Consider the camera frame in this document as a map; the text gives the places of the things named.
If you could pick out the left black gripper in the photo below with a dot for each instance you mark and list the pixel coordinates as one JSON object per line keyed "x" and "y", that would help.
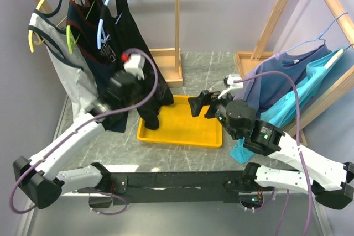
{"x": 137, "y": 79}

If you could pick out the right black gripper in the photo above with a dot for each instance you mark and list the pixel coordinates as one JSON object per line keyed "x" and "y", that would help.
{"x": 204, "y": 99}

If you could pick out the light blue hanger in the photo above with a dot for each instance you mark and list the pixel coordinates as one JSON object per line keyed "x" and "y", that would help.
{"x": 102, "y": 37}

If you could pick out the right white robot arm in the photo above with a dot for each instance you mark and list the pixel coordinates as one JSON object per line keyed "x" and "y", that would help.
{"x": 311, "y": 173}

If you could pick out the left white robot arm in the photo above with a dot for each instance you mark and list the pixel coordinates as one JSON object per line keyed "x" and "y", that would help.
{"x": 41, "y": 176}

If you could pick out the white tank top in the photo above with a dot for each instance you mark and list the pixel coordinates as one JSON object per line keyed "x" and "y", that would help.
{"x": 72, "y": 69}

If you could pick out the green hanger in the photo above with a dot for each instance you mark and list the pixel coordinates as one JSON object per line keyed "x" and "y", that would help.
{"x": 78, "y": 22}

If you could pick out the navy jersey tank top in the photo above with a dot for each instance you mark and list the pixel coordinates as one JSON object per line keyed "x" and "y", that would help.
{"x": 100, "y": 62}

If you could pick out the wooden hanger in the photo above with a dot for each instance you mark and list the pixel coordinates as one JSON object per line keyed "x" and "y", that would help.
{"x": 335, "y": 57}

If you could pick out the yellow plastic tray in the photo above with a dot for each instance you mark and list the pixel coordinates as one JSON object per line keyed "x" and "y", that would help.
{"x": 178, "y": 127}

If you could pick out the left wooden clothes rack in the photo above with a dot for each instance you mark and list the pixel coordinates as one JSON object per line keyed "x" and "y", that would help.
{"x": 168, "y": 60}

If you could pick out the wooden clothes rack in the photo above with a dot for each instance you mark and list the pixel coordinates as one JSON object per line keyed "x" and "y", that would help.
{"x": 168, "y": 60}
{"x": 247, "y": 61}

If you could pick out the purple blue shirt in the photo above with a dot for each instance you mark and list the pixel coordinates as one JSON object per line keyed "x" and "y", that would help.
{"x": 263, "y": 92}

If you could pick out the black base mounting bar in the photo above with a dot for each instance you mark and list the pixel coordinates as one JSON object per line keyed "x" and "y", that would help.
{"x": 168, "y": 187}

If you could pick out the cyan shirt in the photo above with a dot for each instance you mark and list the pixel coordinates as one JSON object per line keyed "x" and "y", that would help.
{"x": 284, "y": 110}

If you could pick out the right wooden clothes rack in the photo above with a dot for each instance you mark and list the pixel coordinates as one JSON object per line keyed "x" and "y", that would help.
{"x": 247, "y": 61}

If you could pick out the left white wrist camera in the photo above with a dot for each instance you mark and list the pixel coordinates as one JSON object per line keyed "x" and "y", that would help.
{"x": 134, "y": 64}

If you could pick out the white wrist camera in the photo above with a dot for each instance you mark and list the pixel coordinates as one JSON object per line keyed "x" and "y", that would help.
{"x": 134, "y": 64}
{"x": 232, "y": 86}

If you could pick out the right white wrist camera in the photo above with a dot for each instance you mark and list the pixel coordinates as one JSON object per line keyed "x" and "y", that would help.
{"x": 232, "y": 86}

